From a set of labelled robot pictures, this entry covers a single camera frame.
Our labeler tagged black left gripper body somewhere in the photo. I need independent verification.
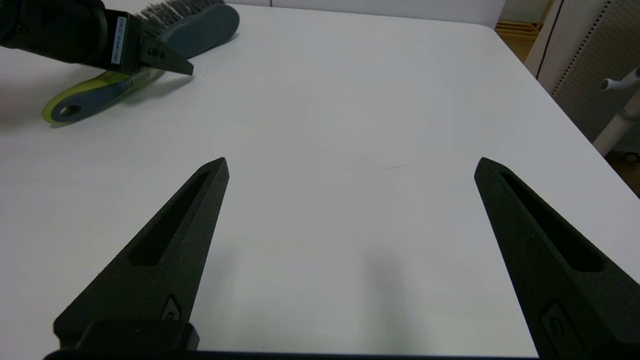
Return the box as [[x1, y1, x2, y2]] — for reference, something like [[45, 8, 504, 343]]
[[102, 9, 146, 76]]

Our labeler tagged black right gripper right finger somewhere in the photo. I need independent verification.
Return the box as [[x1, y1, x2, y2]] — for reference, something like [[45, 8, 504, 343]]
[[474, 157, 640, 360]]

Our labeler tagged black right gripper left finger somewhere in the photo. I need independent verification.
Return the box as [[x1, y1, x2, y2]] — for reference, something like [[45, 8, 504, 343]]
[[53, 157, 230, 349]]

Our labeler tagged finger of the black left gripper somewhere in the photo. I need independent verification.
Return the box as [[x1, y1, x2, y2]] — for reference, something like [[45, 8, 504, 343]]
[[140, 42, 195, 77]]

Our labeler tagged grey brush with green handle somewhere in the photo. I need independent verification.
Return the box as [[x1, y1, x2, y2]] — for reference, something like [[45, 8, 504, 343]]
[[41, 0, 241, 126]]

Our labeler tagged white desk leg with crank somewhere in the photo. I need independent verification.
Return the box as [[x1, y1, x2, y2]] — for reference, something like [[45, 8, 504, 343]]
[[593, 67, 640, 159]]

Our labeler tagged grey perforated desk panel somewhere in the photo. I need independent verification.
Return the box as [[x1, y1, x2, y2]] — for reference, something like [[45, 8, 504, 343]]
[[535, 0, 640, 146]]

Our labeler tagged light wooden slatted shelf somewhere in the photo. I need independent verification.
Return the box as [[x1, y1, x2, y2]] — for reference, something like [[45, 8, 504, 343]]
[[494, 20, 543, 65]]

